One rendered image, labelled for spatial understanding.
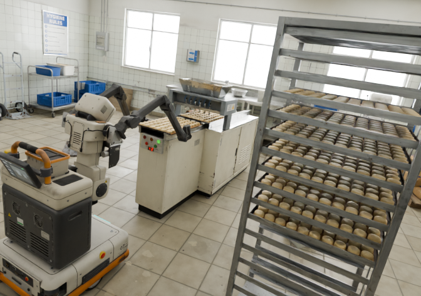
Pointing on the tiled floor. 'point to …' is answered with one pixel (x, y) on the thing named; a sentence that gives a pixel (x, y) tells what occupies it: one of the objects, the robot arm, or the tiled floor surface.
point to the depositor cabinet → (225, 154)
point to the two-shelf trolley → (51, 89)
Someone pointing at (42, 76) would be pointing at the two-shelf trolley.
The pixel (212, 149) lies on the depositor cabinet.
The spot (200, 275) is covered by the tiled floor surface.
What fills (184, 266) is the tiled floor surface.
